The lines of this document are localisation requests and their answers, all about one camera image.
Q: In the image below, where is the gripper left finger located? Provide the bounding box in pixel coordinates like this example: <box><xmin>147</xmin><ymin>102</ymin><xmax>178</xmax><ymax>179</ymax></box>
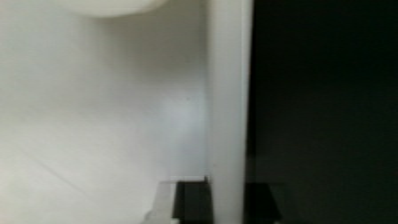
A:
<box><xmin>147</xmin><ymin>180</ymin><xmax>211</xmax><ymax>224</ymax></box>

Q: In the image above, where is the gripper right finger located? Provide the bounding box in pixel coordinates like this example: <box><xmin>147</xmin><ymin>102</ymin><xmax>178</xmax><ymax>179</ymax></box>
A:
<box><xmin>243</xmin><ymin>183</ymin><xmax>284</xmax><ymax>224</ymax></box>

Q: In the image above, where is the white square table top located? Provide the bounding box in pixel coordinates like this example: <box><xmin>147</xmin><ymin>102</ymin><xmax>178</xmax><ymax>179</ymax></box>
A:
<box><xmin>0</xmin><ymin>0</ymin><xmax>254</xmax><ymax>224</ymax></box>

